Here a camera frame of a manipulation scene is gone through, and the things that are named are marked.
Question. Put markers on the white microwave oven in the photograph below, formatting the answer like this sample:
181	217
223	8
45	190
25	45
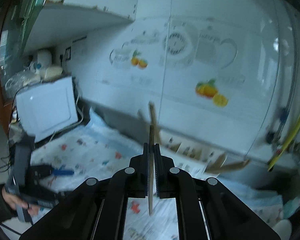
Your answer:
46	108

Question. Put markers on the white electric kettle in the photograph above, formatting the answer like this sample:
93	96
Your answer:
42	59

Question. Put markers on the white ceramic bowl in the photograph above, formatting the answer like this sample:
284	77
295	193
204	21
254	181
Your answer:
284	229

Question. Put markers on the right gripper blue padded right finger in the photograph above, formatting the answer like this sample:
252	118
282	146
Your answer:
206	209

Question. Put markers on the black wall socket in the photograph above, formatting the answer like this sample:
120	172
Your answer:
67	54

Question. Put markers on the green wall cabinet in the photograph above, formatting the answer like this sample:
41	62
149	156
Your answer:
37	24

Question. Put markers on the white utensil holder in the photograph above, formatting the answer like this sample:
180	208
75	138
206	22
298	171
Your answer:
190	155

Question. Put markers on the brown wooden chopstick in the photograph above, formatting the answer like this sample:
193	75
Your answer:
218	161
142	119
154	123
150	170
228	168

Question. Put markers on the person left hand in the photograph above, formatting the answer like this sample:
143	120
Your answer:
14	201

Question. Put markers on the printed white cloth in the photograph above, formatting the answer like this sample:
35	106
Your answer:
98	151

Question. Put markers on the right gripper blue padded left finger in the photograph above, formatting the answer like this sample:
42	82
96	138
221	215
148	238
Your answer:
97	208

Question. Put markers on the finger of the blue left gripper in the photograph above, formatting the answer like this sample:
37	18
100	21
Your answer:
57	172

